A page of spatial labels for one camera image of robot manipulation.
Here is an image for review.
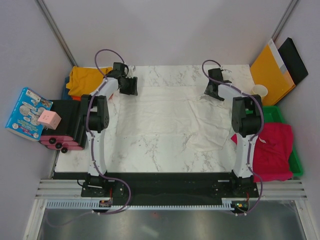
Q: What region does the white t shirt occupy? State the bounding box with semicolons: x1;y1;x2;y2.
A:
116;86;232;152

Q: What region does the yellow mug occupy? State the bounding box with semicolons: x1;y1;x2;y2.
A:
251;84;268;100

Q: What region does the black and pink case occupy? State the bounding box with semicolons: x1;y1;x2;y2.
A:
39;99;87;154

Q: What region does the black flat box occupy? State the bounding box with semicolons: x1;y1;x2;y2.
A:
278;37;309;85

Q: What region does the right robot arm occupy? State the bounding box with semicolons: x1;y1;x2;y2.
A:
205;68;264;179

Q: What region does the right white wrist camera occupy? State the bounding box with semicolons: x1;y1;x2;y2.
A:
220;67;232;83

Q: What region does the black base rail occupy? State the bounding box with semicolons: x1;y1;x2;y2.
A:
53;172;259;205

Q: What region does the green plastic tray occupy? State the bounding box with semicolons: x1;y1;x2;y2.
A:
262;105;304;178

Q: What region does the orange envelope folder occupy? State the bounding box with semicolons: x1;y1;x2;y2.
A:
250;39;296;106

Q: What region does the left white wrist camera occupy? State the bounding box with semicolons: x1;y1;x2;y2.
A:
126;65;136;78

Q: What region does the magenta t shirt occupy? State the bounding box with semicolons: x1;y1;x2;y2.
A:
231;122;294;187

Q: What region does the pink cube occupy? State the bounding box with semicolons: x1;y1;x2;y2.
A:
37;110;62;130

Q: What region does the mustard yellow folded shirt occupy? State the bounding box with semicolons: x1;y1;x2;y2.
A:
66;66;112;97

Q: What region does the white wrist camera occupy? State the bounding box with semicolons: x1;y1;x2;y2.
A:
220;67;232;83
126;65;136;78

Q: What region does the blue folded shirt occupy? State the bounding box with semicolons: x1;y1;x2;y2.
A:
61;76;73;100

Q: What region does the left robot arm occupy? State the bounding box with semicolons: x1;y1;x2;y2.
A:
80;62;138;177

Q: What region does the blue printed box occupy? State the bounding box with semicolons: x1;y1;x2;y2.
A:
5;87;53;142

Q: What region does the white cable duct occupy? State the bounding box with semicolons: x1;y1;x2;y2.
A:
44;198;249;210

